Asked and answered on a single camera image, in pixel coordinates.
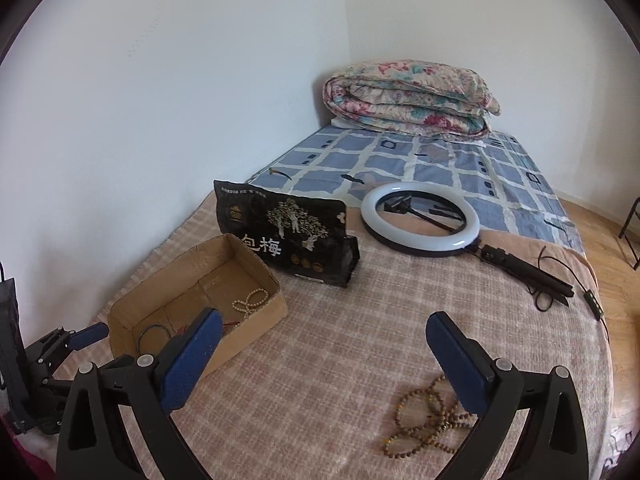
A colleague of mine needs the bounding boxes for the black printed snack bag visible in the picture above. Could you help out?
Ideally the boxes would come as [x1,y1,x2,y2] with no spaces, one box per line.
[214,180,360,287]

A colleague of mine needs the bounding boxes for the red cord jade pendant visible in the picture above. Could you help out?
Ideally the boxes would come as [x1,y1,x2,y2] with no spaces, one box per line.
[176,322,239,335]

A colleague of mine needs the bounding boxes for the black metal clothes rack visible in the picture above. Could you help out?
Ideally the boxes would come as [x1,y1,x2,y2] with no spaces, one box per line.
[617,200,640,271]

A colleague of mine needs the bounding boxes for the blue checked bed sheet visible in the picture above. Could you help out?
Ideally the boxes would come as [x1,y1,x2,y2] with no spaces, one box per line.
[250,126,584,252]

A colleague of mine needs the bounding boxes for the blue bangle bracelet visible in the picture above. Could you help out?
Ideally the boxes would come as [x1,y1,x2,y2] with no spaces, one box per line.
[136,325,174,356]

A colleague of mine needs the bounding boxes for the white ring light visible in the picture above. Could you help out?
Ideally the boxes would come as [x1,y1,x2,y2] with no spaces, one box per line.
[360,182,480,258]

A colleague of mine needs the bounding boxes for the black ring light handle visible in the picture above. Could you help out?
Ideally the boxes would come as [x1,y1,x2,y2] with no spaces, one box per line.
[478,245,574,306]

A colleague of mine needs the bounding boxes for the cardboard box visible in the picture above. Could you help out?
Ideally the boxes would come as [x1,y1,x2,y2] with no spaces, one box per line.
[107,234,288,376]

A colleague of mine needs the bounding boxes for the wooden bead necklace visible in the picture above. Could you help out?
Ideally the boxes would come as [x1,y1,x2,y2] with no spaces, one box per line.
[382,372,482,458]

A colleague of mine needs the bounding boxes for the tangled cables on floor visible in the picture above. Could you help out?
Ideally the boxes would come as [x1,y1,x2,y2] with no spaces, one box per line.
[602,424,637,480]

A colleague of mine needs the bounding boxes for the folded floral quilt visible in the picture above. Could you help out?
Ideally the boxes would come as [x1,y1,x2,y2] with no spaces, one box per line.
[322,60,501,140]

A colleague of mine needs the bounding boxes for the white pearl necklace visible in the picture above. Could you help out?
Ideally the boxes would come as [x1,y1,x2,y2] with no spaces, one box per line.
[231,286,271,317]

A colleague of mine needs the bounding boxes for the pink plaid blanket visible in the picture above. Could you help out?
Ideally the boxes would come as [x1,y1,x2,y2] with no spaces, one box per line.
[52,194,615,480]

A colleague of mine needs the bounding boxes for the black ring light cable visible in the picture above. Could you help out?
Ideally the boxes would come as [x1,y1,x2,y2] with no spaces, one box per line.
[531,246,614,344]

